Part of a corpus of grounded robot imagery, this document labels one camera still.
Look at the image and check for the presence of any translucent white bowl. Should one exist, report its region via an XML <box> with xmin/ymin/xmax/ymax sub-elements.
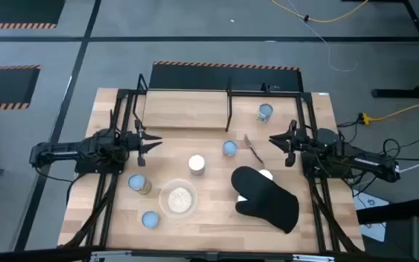
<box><xmin>158</xmin><ymin>178</ymin><xmax>199</xmax><ymax>220</ymax></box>

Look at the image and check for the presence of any yellow cable with yellow plug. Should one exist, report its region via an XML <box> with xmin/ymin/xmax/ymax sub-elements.
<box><xmin>358</xmin><ymin>93</ymin><xmax>419</xmax><ymax>124</ymax></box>

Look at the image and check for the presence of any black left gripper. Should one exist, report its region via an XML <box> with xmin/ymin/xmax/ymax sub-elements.
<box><xmin>124</xmin><ymin>120</ymin><xmax>164</xmax><ymax>167</ymax></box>

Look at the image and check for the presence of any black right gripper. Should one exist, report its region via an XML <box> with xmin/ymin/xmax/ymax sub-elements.
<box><xmin>268</xmin><ymin>119</ymin><xmax>311</xmax><ymax>168</ymax></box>

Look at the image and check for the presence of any yellow cable with black connector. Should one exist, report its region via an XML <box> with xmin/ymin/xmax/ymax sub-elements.
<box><xmin>270</xmin><ymin>0</ymin><xmax>370</xmax><ymax>23</ymax></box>

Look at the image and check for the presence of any black stand foot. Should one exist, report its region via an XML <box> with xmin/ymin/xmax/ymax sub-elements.
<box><xmin>356</xmin><ymin>198</ymin><xmax>419</xmax><ymax>226</ymax></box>

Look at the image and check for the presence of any silver metal bracket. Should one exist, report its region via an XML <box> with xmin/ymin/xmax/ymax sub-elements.
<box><xmin>89</xmin><ymin>250</ymin><xmax>132</xmax><ymax>262</ymax></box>
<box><xmin>292</xmin><ymin>254</ymin><xmax>336</xmax><ymax>262</ymax></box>

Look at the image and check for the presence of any black mat with striped edge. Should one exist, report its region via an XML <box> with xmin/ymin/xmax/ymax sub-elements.
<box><xmin>149</xmin><ymin>60</ymin><xmax>303</xmax><ymax>92</ymax></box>
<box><xmin>0</xmin><ymin>0</ymin><xmax>65</xmax><ymax>30</ymax></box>
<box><xmin>0</xmin><ymin>64</ymin><xmax>41</xmax><ymax>112</ymax></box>

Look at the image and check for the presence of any heap of pale grains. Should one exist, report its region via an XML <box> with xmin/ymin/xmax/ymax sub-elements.
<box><xmin>167</xmin><ymin>186</ymin><xmax>193</xmax><ymax>213</ymax></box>

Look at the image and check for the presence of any silver metal kitchen utensil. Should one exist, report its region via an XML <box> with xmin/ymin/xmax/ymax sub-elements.
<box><xmin>244</xmin><ymin>133</ymin><xmax>265</xmax><ymax>164</ymax></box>

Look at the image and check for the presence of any black metal table frame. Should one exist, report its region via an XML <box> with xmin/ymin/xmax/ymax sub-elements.
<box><xmin>62</xmin><ymin>82</ymin><xmax>365</xmax><ymax>254</ymax></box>

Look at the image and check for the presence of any black oven mitt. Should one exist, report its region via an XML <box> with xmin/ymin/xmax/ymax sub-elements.
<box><xmin>230</xmin><ymin>165</ymin><xmax>300</xmax><ymax>234</ymax></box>

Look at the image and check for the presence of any wooden shelf with black frame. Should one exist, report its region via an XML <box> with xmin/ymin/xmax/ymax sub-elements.
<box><xmin>132</xmin><ymin>74</ymin><xmax>232</xmax><ymax>132</ymax></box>

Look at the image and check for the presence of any short orange-print oranges can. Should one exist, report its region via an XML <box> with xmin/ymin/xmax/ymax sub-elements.
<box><xmin>221</xmin><ymin>140</ymin><xmax>239</xmax><ymax>158</ymax></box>

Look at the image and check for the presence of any thin white cable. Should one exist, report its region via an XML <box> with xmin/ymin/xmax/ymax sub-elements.
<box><xmin>287</xmin><ymin>0</ymin><xmax>359</xmax><ymax>73</ymax></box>

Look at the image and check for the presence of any white sheet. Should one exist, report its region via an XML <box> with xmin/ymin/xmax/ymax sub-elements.
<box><xmin>353</xmin><ymin>188</ymin><xmax>389</xmax><ymax>243</ymax></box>

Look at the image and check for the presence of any short can with pale label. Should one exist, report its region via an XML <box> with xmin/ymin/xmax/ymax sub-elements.
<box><xmin>141</xmin><ymin>210</ymin><xmax>161</xmax><ymax>230</ymax></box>

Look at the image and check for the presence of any black neighbouring table frame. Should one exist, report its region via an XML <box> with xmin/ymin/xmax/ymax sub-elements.
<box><xmin>342</xmin><ymin>0</ymin><xmax>419</xmax><ymax>99</ymax></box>

